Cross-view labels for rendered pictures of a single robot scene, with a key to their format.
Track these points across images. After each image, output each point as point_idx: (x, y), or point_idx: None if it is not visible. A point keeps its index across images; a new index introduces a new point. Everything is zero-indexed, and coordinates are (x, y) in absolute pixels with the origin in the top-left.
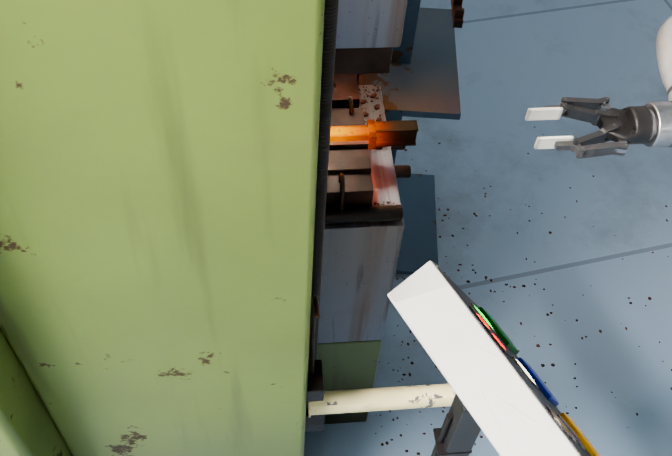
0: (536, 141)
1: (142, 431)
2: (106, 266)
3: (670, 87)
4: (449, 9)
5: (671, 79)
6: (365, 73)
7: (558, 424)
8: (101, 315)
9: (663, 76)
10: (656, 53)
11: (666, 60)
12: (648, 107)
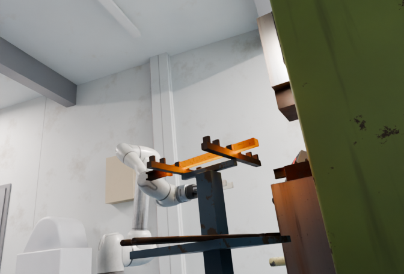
0: (232, 183)
1: None
2: None
3: (169, 188)
4: (132, 251)
5: (168, 185)
6: (296, 119)
7: (291, 163)
8: None
9: (166, 187)
10: (158, 184)
11: (164, 181)
12: (186, 187)
